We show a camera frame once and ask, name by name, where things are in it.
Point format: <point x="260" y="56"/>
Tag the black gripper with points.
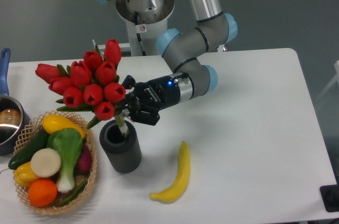
<point x="150" y="97"/>

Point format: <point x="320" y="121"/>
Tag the red tulip bouquet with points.
<point x="90" y="85"/>

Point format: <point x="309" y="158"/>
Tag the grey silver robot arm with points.
<point x="181" y="50"/>

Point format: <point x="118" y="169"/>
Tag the dark grey ribbed vase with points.
<point x="124" y="153"/>

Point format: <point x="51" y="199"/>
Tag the green bok choy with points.
<point x="68" y="144"/>

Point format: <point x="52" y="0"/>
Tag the purple red onion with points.
<point x="85" y="161"/>

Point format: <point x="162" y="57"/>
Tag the yellow squash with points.
<point x="52" y="123"/>

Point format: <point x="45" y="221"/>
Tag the yellow banana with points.
<point x="179" y="185"/>

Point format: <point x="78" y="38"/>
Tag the green cucumber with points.
<point x="38" y="142"/>

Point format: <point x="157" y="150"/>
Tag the woven wicker basket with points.
<point x="84" y="173"/>

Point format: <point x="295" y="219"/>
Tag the beige round bun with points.
<point x="45" y="162"/>

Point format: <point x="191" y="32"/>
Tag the green bean pod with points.
<point x="74" y="194"/>

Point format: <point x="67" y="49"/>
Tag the orange fruit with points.
<point x="42" y="192"/>

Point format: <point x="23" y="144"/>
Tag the yellow bell pepper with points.
<point x="24" y="176"/>

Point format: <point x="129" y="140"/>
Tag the black device at table edge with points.
<point x="329" y="195"/>

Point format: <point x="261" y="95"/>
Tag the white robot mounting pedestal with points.
<point x="142" y="38"/>

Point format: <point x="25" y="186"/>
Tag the blue handled saucepan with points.
<point x="13" y="116"/>

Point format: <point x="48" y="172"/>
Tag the white frame at right edge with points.
<point x="330" y="87"/>

